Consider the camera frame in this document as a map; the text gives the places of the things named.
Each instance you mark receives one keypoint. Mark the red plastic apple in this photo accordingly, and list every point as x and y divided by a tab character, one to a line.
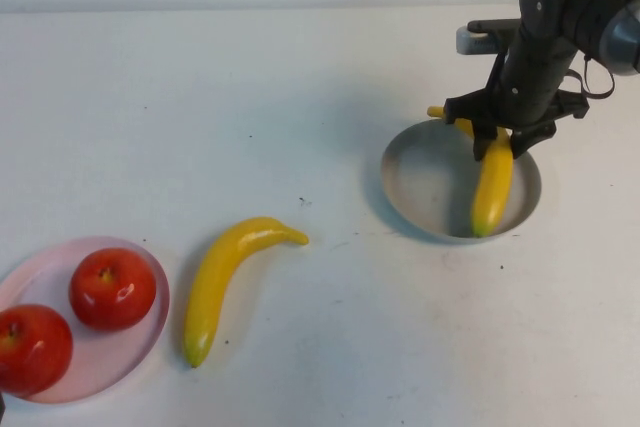
35	352
105	297

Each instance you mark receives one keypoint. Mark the pink plate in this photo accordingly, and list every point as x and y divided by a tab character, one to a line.
115	352

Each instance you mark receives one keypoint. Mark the grey plate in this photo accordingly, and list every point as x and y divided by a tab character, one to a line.
425	187

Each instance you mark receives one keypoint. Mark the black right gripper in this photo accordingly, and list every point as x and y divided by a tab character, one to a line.
535	82

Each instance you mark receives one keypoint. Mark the yellow plastic banana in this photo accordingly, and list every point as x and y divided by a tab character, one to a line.
220	277
492	187

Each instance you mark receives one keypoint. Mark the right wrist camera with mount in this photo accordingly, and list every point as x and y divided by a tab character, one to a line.
480	42

